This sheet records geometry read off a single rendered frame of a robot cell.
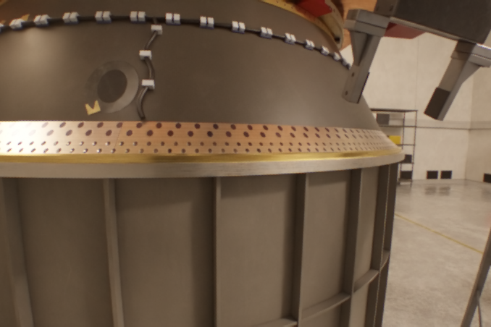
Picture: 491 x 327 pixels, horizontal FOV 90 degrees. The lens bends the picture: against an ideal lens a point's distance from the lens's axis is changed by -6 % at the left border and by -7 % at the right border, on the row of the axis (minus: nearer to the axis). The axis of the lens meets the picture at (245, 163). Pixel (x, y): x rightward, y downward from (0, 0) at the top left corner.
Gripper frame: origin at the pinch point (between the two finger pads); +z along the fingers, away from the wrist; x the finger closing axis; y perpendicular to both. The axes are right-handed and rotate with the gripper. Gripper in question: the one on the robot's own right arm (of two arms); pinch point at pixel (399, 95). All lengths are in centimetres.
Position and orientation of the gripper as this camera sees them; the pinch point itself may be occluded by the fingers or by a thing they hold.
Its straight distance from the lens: 40.8
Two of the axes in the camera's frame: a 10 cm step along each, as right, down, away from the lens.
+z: -1.9, 8.6, 4.7
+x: 9.8, 1.3, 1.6
